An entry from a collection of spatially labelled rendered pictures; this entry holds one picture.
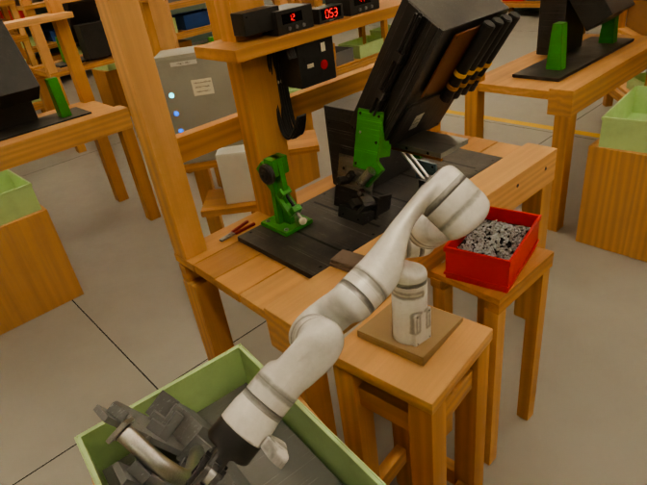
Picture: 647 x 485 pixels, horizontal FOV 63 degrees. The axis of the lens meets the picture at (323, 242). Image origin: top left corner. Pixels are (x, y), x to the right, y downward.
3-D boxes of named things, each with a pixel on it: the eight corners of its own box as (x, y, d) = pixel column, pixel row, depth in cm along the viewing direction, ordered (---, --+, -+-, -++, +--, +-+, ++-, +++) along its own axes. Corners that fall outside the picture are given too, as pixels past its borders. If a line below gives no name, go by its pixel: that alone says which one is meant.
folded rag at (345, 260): (328, 266, 169) (327, 258, 168) (344, 254, 174) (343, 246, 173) (353, 274, 163) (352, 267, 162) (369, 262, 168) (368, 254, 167)
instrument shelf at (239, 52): (419, 10, 212) (419, -2, 210) (237, 63, 164) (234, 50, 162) (374, 9, 229) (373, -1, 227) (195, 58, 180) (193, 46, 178)
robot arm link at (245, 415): (281, 472, 72) (310, 435, 73) (219, 419, 72) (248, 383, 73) (279, 457, 81) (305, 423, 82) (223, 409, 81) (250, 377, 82)
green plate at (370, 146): (391, 170, 190) (398, 111, 183) (375, 172, 185) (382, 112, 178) (367, 164, 198) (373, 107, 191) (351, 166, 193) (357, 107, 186)
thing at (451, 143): (468, 146, 188) (468, 138, 186) (440, 162, 179) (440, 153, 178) (385, 129, 214) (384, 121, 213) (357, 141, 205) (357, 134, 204)
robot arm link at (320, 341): (290, 427, 73) (276, 408, 82) (358, 341, 76) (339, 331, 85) (252, 397, 72) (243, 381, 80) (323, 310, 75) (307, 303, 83)
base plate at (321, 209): (503, 162, 226) (503, 157, 225) (313, 281, 167) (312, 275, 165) (424, 143, 254) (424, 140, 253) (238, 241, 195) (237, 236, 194)
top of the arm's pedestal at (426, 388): (493, 339, 144) (493, 328, 142) (432, 417, 125) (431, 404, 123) (395, 301, 164) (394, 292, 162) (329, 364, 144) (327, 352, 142)
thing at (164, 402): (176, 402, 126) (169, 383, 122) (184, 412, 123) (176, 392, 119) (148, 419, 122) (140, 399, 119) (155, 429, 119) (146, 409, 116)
